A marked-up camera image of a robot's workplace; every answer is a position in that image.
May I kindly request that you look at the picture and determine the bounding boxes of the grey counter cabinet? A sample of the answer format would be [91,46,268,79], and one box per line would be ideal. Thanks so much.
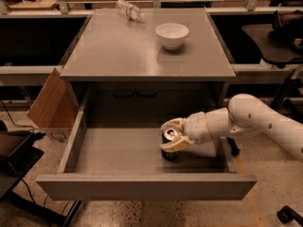
[61,9,235,105]

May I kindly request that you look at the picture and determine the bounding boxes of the white ceramic bowl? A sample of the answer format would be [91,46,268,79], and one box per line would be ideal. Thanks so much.
[155,23,189,50]

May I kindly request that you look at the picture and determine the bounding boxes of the black stand left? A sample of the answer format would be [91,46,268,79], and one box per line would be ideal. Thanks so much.
[0,121,81,227]

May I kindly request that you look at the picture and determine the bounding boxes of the open grey top drawer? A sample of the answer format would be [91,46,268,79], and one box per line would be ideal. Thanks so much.
[37,84,257,201]

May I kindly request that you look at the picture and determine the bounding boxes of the clear plastic water bottle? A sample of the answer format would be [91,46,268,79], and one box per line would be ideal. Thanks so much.
[116,0,145,22]

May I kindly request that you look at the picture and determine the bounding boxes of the brown cardboard box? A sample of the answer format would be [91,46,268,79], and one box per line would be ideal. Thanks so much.
[27,69,78,143]

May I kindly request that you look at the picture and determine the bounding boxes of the blue pepsi can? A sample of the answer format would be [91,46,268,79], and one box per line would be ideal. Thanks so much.
[161,129,179,162]

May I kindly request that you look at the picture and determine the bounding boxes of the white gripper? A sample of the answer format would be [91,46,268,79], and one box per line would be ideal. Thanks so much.
[160,112,212,152]

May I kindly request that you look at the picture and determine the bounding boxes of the black office chair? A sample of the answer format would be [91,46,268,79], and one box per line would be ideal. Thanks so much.
[241,9,303,68]

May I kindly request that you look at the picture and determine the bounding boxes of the black caster bottom right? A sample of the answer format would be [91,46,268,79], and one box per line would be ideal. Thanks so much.
[276,205,303,227]

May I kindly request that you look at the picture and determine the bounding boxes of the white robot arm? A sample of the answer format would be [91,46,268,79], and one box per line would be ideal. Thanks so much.
[160,94,303,161]

